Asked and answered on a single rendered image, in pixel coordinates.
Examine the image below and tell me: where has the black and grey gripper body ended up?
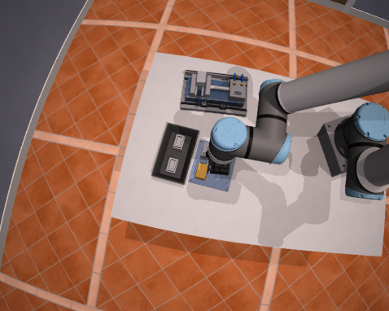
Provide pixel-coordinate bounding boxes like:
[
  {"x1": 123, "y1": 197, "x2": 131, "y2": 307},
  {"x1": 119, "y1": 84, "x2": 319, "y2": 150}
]
[{"x1": 208, "y1": 157, "x2": 230, "y2": 176}]

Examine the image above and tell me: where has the yellow rectangular block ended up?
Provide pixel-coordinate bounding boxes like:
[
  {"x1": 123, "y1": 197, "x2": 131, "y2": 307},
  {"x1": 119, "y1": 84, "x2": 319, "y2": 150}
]
[{"x1": 195, "y1": 163, "x2": 208, "y2": 181}]

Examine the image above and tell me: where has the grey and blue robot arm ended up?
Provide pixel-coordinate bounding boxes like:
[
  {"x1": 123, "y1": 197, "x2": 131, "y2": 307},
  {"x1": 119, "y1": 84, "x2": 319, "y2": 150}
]
[{"x1": 208, "y1": 50, "x2": 389, "y2": 200}]

